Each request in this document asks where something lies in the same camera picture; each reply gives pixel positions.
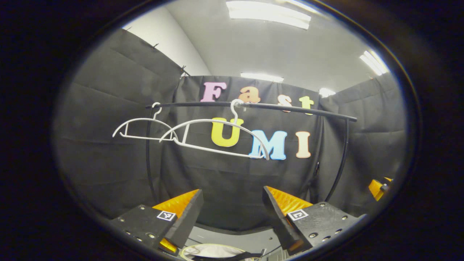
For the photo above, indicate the black backdrop cloth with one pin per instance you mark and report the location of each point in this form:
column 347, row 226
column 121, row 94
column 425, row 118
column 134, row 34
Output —
column 108, row 108

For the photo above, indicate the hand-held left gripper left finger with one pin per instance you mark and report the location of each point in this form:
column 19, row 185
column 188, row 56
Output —
column 186, row 217

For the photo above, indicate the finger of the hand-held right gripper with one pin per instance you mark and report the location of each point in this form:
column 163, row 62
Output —
column 378, row 186

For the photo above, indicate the ceiling light panel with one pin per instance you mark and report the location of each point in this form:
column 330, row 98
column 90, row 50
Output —
column 268, row 13
column 261, row 77
column 374, row 62
column 326, row 92

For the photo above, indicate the black knit garment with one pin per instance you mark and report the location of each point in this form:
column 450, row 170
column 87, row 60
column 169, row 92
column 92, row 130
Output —
column 235, row 256

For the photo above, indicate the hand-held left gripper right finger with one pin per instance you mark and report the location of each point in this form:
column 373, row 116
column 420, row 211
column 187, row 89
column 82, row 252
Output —
column 279, row 221

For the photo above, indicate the white clothes hanger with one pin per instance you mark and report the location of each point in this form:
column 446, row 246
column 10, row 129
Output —
column 141, row 119
column 214, row 121

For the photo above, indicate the black metal clothes rack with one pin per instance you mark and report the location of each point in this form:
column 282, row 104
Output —
column 290, row 108

